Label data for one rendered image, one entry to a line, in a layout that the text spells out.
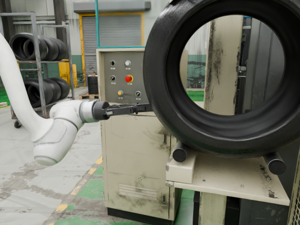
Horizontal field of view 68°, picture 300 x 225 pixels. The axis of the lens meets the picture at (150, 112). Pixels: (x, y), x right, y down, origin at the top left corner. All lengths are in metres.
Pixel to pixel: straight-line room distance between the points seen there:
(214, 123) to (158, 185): 0.81
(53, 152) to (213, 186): 0.54
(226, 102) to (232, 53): 0.21
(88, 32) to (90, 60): 1.21
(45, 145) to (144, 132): 0.80
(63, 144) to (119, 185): 0.96
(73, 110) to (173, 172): 0.44
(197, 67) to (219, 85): 8.65
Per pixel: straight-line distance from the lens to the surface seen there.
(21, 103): 0.83
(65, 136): 0.85
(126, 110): 0.80
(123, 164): 1.64
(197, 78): 9.70
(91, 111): 0.87
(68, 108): 0.92
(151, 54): 0.68
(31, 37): 4.30
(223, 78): 1.03
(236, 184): 0.81
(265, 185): 0.84
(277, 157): 0.76
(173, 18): 0.67
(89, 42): 10.53
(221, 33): 1.03
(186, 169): 0.74
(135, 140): 1.53
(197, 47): 9.74
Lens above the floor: 1.20
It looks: 13 degrees down
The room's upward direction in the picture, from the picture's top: straight up
